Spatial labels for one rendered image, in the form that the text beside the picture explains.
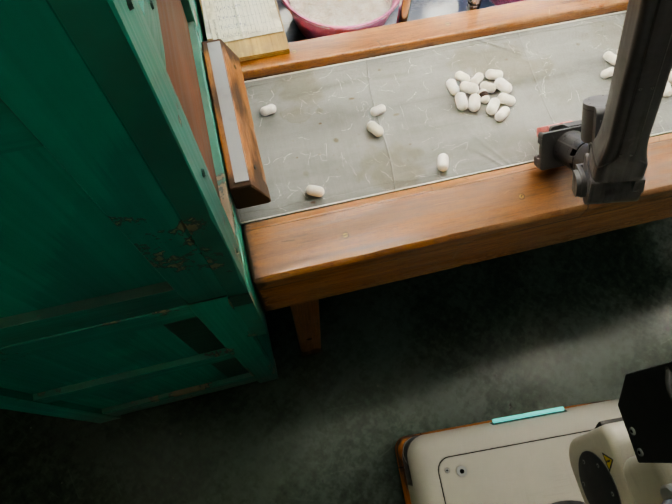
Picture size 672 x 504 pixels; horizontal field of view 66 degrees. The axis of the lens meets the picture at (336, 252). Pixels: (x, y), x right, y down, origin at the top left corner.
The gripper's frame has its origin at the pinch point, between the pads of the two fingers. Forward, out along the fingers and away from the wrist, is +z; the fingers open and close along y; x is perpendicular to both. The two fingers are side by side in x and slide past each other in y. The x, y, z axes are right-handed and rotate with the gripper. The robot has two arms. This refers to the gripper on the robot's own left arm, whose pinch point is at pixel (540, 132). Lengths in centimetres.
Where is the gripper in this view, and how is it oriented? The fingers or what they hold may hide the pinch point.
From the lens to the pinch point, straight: 103.8
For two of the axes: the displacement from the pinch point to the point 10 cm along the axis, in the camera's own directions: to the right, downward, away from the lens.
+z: -1.9, -4.7, 8.6
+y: -9.7, 2.1, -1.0
